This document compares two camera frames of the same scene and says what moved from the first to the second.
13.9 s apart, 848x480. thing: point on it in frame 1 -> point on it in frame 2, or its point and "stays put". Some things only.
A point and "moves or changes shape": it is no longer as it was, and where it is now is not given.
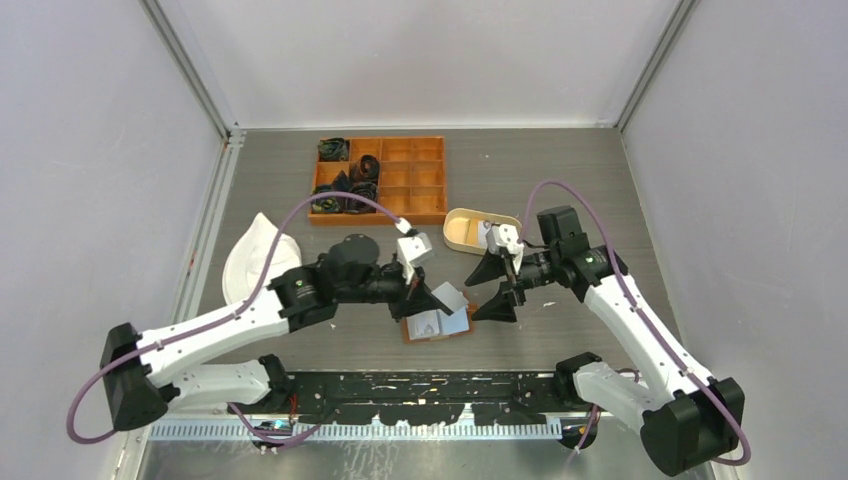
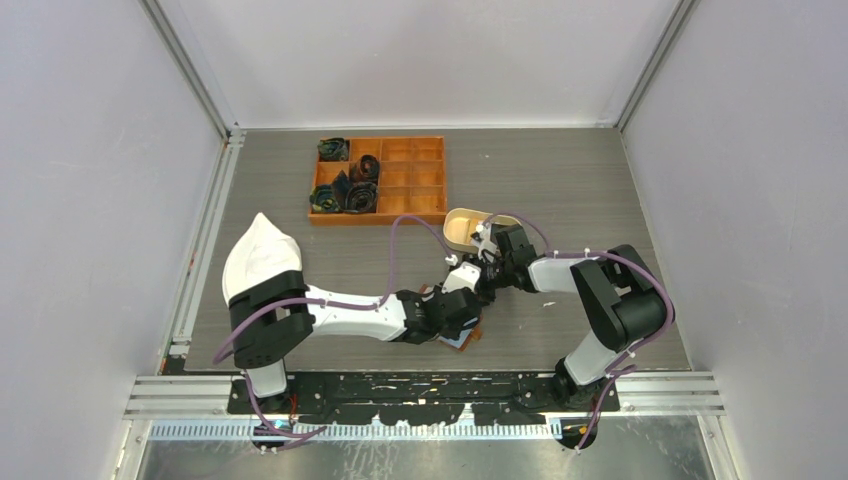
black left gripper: (415, 300) -> (452, 332)
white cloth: (247, 254) stays put
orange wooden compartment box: (412, 180) stays put
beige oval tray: (461, 228) stays put
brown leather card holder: (438, 325) moves or changes shape
